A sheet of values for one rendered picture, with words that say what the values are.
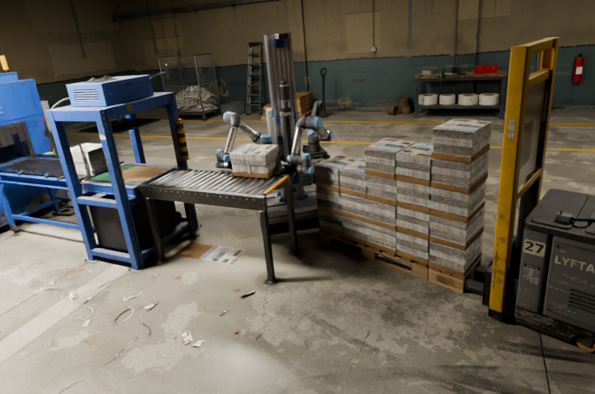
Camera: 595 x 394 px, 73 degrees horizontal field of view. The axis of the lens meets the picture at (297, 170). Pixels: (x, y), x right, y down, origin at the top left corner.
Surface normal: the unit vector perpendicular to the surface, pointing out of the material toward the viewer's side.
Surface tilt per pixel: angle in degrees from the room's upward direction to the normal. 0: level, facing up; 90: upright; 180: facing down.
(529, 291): 90
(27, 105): 90
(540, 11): 90
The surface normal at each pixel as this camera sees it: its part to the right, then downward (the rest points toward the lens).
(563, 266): -0.67, 0.29
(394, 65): -0.40, 0.33
